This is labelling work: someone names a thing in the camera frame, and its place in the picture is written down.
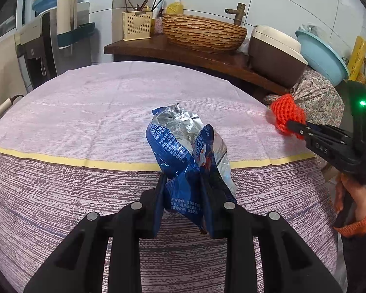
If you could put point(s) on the floral cloth cover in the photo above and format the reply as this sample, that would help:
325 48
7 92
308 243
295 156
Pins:
318 98

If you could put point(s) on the purple striped tablecloth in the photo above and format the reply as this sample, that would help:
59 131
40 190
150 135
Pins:
77 144

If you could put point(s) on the water dispenser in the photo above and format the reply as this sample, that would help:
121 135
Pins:
39 55

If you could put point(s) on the person right hand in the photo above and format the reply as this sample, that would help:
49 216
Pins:
350 201

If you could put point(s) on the light blue plastic basin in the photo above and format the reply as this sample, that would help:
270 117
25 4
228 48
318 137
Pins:
322 57

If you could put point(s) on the yellow plastic wrap roll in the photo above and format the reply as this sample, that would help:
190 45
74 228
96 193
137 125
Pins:
357 58

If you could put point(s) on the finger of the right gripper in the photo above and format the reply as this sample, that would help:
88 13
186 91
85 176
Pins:
324 133

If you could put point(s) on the blue foil snack bag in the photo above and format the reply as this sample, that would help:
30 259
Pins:
186 149

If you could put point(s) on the woven basin sink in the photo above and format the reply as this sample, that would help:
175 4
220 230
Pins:
203 34

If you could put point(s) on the wooden counter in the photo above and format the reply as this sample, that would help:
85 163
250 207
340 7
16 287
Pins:
158 49

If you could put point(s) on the brown rice cooker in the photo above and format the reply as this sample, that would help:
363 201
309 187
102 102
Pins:
275 56

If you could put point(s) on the bronze faucet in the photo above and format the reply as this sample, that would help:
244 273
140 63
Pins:
239 13

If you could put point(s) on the yellow soap dispenser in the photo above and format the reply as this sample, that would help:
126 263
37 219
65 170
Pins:
175 8

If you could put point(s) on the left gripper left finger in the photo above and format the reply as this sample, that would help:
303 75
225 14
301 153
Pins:
77 264

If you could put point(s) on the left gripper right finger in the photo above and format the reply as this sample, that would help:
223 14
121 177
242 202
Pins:
288 263

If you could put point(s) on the beige chopstick holder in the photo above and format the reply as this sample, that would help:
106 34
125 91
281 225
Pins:
136 25

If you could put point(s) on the red foam fruit net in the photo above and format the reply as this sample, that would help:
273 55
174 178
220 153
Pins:
285 109

